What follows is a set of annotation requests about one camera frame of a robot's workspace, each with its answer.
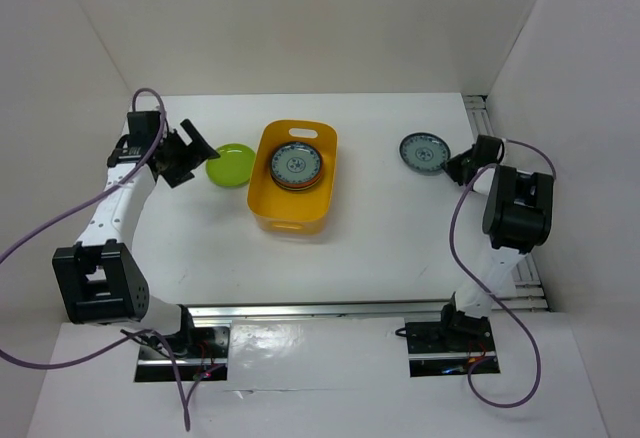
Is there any aluminium rail front edge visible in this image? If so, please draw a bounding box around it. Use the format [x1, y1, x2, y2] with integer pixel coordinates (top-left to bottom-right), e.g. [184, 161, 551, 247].
[188, 300, 448, 321]

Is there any orange plate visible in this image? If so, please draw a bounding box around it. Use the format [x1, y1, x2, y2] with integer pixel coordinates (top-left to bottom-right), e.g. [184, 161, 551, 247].
[272, 177, 322, 192]
[270, 157, 323, 184]

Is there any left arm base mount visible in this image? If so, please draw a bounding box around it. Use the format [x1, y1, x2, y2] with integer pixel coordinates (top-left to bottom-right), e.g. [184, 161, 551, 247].
[120, 305, 231, 383]

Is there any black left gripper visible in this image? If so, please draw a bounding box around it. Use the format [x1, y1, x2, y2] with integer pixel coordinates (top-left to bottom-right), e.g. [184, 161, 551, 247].
[154, 119, 218, 188]

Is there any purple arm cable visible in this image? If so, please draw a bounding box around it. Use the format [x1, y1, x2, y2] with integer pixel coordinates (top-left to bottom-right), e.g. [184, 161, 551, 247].
[449, 138, 557, 409]
[0, 88, 231, 432]

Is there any green plate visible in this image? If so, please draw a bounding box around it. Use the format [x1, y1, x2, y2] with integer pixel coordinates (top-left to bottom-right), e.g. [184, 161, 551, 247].
[205, 143, 256, 188]

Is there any blue floral plate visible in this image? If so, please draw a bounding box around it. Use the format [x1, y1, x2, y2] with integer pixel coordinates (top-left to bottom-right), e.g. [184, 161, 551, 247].
[399, 132, 451, 176]
[270, 141, 323, 187]

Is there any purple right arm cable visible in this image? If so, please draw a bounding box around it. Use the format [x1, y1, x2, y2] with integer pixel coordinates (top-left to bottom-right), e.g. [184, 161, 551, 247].
[449, 138, 557, 409]

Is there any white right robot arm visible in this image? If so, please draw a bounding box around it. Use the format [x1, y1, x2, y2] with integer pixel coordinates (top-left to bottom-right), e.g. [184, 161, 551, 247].
[436, 135, 556, 350]

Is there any yellow plastic bin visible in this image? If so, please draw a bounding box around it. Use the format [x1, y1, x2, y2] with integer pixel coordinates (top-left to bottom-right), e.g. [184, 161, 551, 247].
[247, 120, 338, 235]

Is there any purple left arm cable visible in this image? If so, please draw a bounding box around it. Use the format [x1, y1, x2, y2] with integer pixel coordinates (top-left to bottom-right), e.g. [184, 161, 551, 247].
[0, 88, 231, 432]

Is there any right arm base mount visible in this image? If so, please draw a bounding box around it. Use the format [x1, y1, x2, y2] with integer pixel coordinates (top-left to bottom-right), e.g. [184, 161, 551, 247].
[394, 301, 500, 378]

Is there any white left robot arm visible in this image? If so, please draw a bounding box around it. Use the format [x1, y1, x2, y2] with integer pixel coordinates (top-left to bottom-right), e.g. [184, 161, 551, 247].
[52, 111, 219, 357]

